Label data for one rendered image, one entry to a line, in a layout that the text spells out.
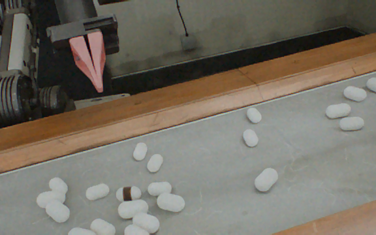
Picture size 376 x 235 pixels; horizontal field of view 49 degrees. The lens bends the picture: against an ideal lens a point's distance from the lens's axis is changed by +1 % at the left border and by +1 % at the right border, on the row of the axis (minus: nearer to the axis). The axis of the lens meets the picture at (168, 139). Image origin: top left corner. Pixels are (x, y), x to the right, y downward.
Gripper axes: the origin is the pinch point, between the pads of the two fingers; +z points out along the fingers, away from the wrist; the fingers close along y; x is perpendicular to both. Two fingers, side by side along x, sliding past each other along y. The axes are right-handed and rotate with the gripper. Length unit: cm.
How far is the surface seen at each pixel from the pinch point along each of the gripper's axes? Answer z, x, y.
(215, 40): -100, 170, 87
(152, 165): 13.6, 0.9, 4.0
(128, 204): 18.8, -4.4, -0.9
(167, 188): 18.0, -2.8, 4.5
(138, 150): 10.1, 3.4, 3.0
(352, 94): 10.6, 3.7, 38.6
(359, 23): -82, 161, 179
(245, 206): 23.4, -5.5, 12.4
